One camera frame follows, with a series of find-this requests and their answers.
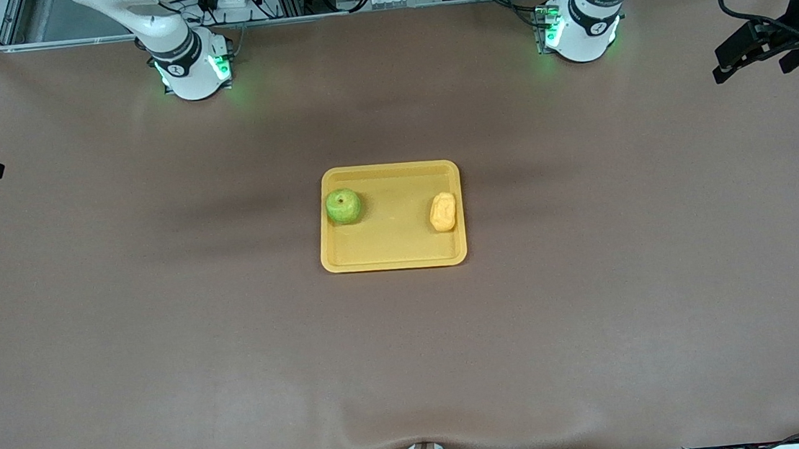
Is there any brown table mat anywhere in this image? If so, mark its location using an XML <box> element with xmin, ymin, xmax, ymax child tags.
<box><xmin>0</xmin><ymin>0</ymin><xmax>799</xmax><ymax>449</ymax></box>

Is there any green apple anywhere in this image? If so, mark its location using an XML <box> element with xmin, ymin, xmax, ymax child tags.
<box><xmin>324</xmin><ymin>187</ymin><xmax>364</xmax><ymax>226</ymax></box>

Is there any yellow plastic tray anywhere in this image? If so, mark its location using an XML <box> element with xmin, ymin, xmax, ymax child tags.
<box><xmin>313</xmin><ymin>157</ymin><xmax>470</xmax><ymax>277</ymax></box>

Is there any yellow potato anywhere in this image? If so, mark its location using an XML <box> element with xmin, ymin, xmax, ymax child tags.
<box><xmin>427</xmin><ymin>192</ymin><xmax>460</xmax><ymax>234</ymax></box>

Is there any white power strip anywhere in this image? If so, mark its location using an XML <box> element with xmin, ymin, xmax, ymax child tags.
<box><xmin>195</xmin><ymin>0</ymin><xmax>261</xmax><ymax>27</ymax></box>

